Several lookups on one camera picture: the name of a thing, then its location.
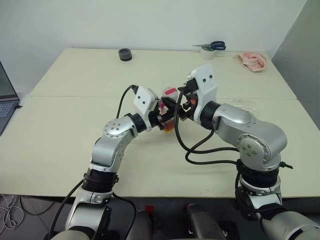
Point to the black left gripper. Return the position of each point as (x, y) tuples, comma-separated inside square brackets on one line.
[(157, 117)]

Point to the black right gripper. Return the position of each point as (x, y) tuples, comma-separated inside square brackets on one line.
[(193, 100)]

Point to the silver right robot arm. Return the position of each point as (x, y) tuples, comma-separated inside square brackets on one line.
[(252, 135)]

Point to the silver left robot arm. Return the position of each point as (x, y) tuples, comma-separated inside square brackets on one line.
[(107, 152)]

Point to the white tape roll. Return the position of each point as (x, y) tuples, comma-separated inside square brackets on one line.
[(207, 53)]

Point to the clear plastic bag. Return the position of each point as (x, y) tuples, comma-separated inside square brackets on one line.
[(243, 104)]

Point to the black round tape roll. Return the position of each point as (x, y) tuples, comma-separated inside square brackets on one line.
[(125, 54)]

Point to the pink crumpled cloth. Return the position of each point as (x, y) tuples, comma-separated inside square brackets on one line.
[(252, 61)]

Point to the dark rounded shape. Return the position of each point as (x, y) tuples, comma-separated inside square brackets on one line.
[(202, 222)]

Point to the grey laptop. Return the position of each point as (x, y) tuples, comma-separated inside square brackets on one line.
[(6, 100)]

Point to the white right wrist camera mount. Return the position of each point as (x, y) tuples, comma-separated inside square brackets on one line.
[(205, 82)]

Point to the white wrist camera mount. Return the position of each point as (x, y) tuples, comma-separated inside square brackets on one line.
[(144, 98), (205, 82)]

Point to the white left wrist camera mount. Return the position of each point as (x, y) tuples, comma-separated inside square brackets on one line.
[(144, 98)]

